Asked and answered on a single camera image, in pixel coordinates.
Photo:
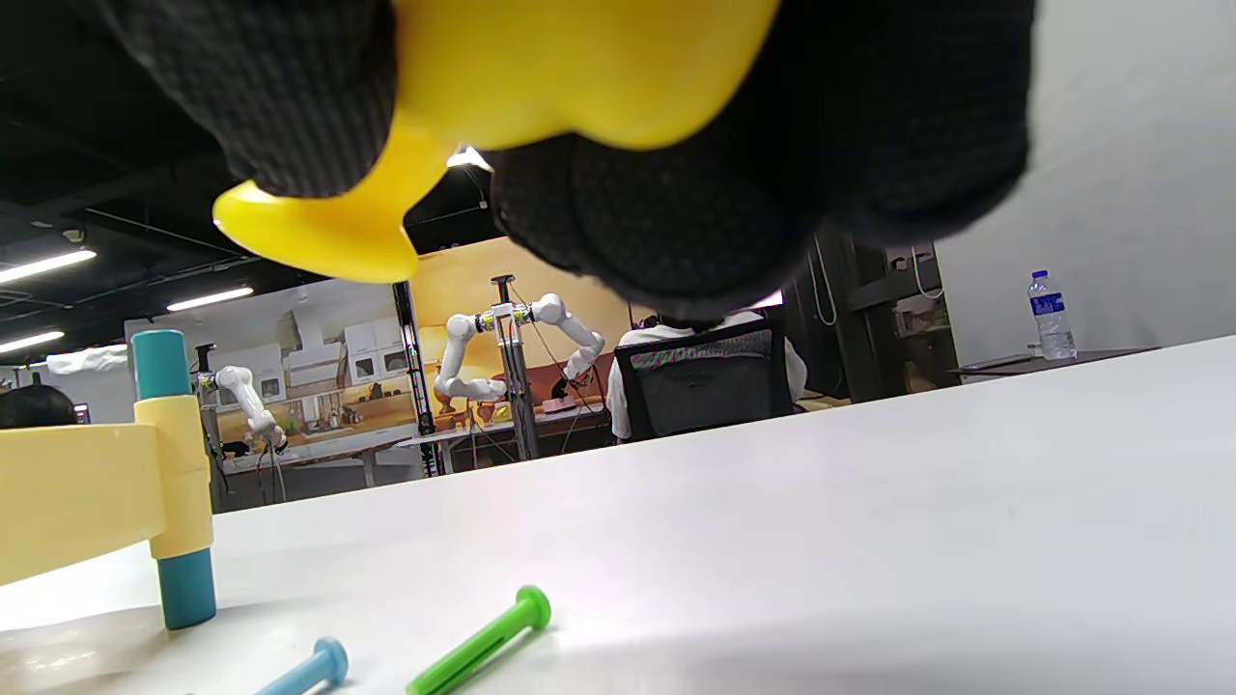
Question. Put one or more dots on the black shelf unit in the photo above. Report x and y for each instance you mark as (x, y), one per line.
(869, 319)

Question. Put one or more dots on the green toy nail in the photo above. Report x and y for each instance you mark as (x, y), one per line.
(483, 642)

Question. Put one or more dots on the black truss stand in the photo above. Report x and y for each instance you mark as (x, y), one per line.
(415, 386)

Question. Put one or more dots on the ceiling strip light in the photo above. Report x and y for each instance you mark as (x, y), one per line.
(208, 299)
(29, 342)
(43, 265)

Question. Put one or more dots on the person's right hand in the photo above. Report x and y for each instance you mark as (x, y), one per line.
(869, 116)

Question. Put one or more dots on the yellow toy hammer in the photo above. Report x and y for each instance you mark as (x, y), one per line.
(579, 68)

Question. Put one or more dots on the black office chair chrome base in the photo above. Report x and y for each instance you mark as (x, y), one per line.
(705, 381)

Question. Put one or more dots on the yellow round tap bench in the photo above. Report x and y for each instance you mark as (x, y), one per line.
(77, 492)

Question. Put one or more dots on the marble top background table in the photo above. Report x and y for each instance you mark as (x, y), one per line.
(319, 449)

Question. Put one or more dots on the white single robot arm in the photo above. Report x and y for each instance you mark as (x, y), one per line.
(246, 391)

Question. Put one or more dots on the clear water bottle blue label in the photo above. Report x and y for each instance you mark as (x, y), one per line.
(1051, 319)

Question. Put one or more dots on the blue toy nail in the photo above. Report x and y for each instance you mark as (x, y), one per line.
(309, 671)

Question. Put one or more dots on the kitchen scene backdrop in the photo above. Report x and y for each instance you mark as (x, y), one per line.
(463, 270)

